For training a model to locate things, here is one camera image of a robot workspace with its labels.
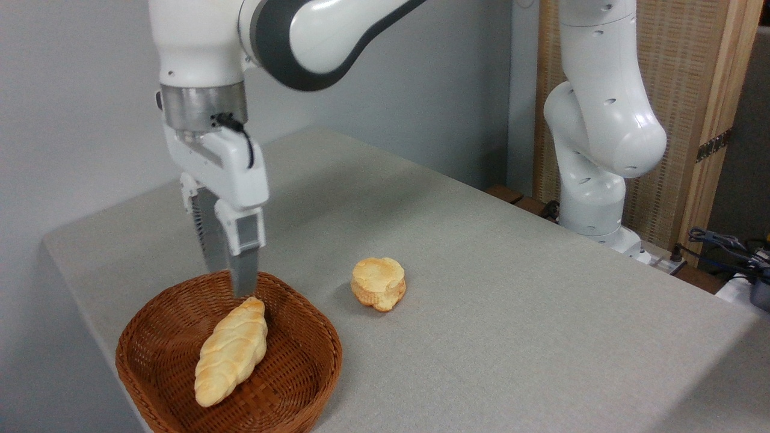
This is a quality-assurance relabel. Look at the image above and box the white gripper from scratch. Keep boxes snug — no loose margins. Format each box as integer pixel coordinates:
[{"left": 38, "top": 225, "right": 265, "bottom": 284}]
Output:
[{"left": 163, "top": 116, "right": 270, "bottom": 299}]

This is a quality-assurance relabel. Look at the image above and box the long braided bread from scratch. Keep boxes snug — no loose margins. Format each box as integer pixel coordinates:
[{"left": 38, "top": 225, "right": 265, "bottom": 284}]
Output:
[{"left": 194, "top": 296, "right": 269, "bottom": 408}]

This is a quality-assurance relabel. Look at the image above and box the robot base connector block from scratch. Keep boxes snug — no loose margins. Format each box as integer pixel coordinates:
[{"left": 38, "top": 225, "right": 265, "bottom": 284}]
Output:
[{"left": 651, "top": 243, "right": 688, "bottom": 277}]

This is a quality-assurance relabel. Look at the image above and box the brown wicker basket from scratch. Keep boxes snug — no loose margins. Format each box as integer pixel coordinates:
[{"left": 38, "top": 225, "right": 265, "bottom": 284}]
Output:
[{"left": 115, "top": 269, "right": 343, "bottom": 433}]

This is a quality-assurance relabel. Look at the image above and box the round bread bun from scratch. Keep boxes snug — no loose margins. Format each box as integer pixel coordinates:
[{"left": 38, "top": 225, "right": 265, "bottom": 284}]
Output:
[{"left": 350, "top": 257, "right": 407, "bottom": 313}]

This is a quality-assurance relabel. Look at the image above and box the wooden rattan screen panel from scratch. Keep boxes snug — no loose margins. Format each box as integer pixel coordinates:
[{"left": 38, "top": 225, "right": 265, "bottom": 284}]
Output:
[{"left": 534, "top": 0, "right": 765, "bottom": 268}]

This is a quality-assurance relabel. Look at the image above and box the metal screen hinge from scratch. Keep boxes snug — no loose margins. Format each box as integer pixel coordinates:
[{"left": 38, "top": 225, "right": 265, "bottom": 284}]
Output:
[{"left": 695, "top": 127, "right": 734, "bottom": 164}]

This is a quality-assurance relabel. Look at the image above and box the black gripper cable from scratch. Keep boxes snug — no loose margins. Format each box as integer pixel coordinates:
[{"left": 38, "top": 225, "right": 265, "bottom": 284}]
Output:
[{"left": 212, "top": 112, "right": 256, "bottom": 170}]

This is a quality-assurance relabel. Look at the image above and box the bundle of dark cables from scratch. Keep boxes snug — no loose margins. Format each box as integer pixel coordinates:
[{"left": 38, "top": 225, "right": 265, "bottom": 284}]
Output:
[{"left": 688, "top": 226, "right": 770, "bottom": 283}]

